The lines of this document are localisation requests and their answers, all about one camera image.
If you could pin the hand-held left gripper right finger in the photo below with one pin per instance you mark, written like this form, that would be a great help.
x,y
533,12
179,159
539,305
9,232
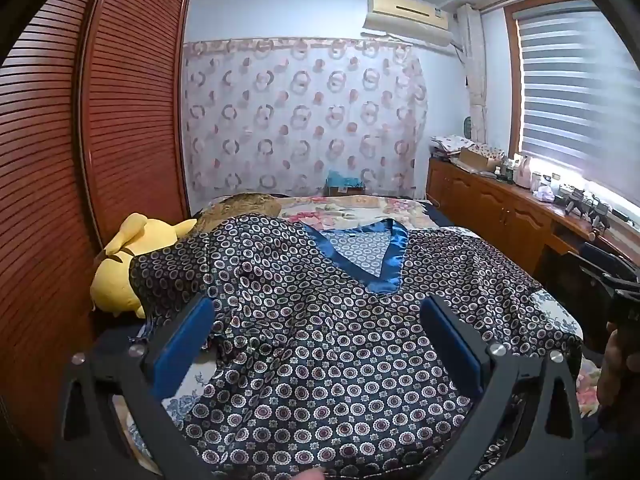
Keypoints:
x,y
450,340

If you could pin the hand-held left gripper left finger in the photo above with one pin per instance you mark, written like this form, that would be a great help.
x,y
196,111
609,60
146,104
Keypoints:
x,y
185,345

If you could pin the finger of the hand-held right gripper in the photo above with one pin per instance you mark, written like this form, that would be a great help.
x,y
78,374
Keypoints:
x,y
615,270

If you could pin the dark blue patterned satin top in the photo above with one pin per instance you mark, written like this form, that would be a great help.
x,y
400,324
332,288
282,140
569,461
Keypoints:
x,y
325,360

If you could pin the person's right hand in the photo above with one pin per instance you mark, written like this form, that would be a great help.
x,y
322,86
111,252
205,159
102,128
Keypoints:
x,y
620,385

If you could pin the blue floral white sheet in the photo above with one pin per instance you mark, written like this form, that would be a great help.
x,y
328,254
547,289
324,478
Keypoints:
x,y
555,310

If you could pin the yellow plush toy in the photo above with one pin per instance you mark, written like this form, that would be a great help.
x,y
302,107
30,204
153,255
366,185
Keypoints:
x,y
120,270

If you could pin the crumpled white plastic bag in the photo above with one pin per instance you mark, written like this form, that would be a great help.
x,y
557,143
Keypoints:
x,y
543,194

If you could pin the navy bed sheet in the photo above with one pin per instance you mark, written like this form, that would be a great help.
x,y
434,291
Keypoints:
x,y
440,215

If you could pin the wooden side cabinet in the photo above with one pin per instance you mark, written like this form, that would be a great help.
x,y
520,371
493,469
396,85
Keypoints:
x,y
500,210

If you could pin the pink kettle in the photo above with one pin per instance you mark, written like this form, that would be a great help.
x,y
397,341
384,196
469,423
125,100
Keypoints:
x,y
523,172

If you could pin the woven straw pillow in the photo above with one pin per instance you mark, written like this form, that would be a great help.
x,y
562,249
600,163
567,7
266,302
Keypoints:
x,y
240,207

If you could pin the pink floral blanket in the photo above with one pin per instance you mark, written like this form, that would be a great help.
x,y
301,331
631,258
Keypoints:
x,y
350,207

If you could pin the open cardboard box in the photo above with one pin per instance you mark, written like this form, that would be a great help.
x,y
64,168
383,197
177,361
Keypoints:
x,y
480,160

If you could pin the small cardboard box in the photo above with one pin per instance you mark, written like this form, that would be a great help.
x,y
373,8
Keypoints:
x,y
345,192

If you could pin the striped window blind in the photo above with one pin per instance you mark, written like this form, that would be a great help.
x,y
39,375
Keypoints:
x,y
575,85

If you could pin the teal cloth bundle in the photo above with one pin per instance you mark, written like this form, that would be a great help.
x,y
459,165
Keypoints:
x,y
345,180

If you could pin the folded patterned cloth stack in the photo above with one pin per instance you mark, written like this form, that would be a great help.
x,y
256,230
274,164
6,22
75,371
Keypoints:
x,y
450,144

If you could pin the dark green oval fan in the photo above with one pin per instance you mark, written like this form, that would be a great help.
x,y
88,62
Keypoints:
x,y
467,127

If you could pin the wooden louvered wardrobe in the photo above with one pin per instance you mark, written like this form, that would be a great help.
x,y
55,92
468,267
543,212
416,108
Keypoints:
x,y
50,160

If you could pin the beige rolled curtain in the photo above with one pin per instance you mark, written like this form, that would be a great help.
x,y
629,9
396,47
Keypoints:
x,y
475,60

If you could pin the white air conditioner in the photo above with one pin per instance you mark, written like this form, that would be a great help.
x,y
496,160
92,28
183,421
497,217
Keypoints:
x,y
405,20

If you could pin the circle patterned wall cloth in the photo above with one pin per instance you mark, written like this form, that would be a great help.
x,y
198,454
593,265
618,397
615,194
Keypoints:
x,y
300,110

